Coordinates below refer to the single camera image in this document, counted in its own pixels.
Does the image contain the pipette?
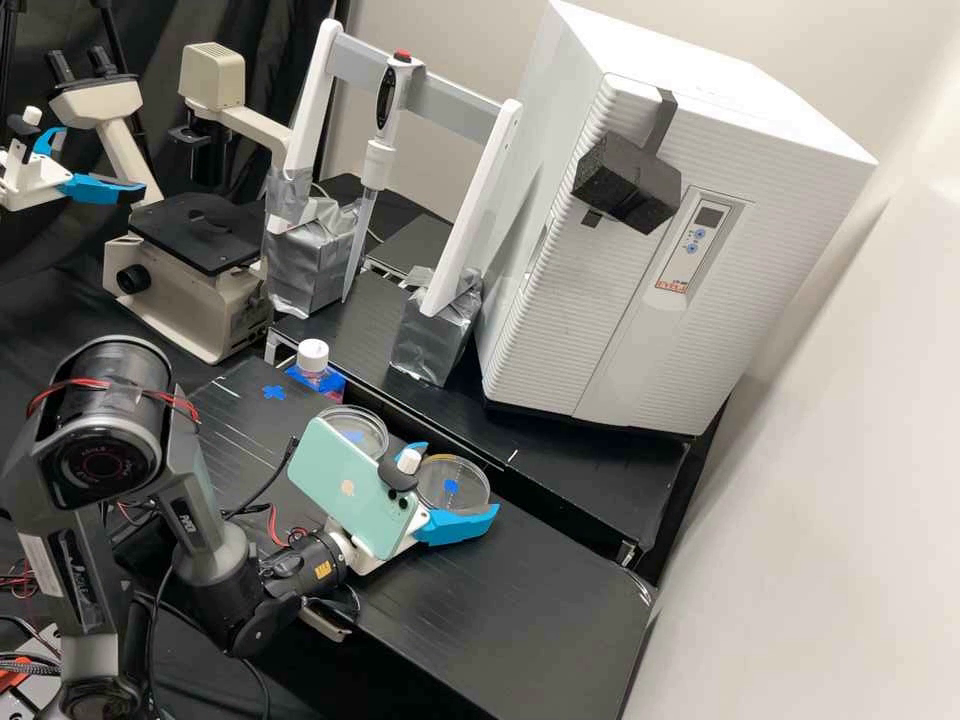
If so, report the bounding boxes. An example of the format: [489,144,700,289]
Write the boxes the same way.
[342,50,415,306]

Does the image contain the small bottle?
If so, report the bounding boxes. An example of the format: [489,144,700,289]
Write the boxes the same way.
[295,338,337,393]

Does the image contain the petri dish lid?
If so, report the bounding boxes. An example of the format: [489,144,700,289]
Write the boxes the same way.
[414,452,493,520]

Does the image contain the right wrist camera phone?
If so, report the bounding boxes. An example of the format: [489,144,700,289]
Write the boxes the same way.
[286,416,434,563]

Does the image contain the white pipette stand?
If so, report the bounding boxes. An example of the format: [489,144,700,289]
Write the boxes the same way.
[261,17,525,388]

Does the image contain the petri dish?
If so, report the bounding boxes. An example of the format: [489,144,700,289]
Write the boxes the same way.
[317,404,391,460]

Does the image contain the cream microscope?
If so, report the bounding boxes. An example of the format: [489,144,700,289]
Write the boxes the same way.
[45,41,296,367]

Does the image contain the white incubator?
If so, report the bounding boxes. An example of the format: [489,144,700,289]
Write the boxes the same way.
[479,0,880,421]

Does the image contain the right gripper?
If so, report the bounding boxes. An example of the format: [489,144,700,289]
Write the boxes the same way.
[332,441,502,578]

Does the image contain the black platform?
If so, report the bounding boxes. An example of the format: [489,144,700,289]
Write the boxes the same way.
[363,212,460,282]
[313,173,423,228]
[179,356,659,720]
[264,271,726,577]

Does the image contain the black cable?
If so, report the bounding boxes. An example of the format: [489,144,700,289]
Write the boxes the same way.
[220,437,298,520]

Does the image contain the incubator door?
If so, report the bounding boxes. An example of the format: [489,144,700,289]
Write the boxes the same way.
[480,71,880,439]

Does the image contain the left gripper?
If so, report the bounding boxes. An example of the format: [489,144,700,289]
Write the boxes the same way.
[0,125,148,212]

